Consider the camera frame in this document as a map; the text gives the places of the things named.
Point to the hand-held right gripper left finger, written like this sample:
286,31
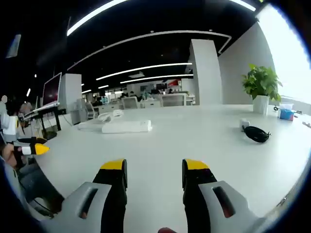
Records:
73,208

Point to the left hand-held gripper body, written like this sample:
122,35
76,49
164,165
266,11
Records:
8,126

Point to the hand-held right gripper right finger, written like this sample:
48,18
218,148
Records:
238,208

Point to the white charger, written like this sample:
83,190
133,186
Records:
244,123

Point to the white power strip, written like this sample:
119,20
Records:
126,127

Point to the white desk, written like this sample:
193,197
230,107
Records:
170,145

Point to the person's left hand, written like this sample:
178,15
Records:
7,155

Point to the person's right hand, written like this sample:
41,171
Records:
168,230

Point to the black monitor stand table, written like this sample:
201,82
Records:
52,119

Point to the silver computer monitor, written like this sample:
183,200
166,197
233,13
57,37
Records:
52,89

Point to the white office chair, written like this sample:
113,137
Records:
130,103
91,110

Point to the blue tissue box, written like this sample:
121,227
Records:
286,112

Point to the potted green plant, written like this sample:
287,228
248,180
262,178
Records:
261,85

